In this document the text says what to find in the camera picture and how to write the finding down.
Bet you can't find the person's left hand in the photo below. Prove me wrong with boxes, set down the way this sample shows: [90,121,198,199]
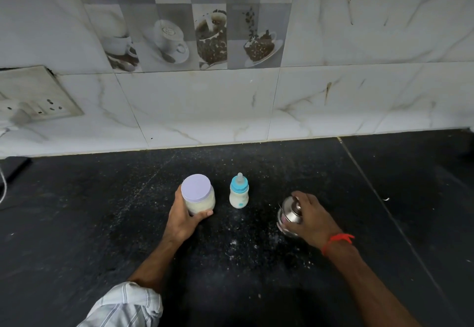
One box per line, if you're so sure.
[162,186,214,244]

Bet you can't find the person's right hand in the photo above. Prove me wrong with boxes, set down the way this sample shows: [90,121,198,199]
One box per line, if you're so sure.
[285,191,343,251]

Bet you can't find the glass milk powder jar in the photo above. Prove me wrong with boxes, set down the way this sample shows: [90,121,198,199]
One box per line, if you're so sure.
[183,193,216,217]

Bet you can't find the small steel pot with lid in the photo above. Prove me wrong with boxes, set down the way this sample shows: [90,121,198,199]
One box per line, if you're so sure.
[276,195,305,239]

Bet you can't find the lilac jar lid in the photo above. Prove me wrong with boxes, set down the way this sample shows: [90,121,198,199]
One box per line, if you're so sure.
[180,173,213,202]

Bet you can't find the clear plastic baby bottle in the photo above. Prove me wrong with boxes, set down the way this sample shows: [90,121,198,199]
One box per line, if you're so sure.
[229,189,250,209]

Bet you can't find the blue bottle cap with nipple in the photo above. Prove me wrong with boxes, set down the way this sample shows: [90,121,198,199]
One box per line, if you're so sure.
[230,172,249,195]

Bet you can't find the person's right forearm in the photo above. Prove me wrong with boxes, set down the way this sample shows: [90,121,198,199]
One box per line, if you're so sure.
[325,240,423,327]

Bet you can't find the person's left forearm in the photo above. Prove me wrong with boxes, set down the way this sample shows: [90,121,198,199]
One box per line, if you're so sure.
[127,234,186,294]

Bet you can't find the grey striped shirt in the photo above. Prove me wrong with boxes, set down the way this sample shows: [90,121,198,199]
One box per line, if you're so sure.
[76,281,164,327]

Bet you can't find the black phone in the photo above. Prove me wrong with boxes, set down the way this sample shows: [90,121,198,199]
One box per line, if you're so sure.
[0,157,33,187]

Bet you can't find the white charger plug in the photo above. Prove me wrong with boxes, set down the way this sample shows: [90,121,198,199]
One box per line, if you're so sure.
[0,110,30,131]

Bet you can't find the red thread bracelet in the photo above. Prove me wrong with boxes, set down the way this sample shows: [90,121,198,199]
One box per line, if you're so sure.
[320,233,356,257]

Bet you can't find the white charging cable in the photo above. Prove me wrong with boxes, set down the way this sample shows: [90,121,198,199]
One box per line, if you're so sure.
[0,126,8,205]

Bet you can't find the grey wall socket plate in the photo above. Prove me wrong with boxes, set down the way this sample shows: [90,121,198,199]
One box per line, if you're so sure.
[0,65,85,122]

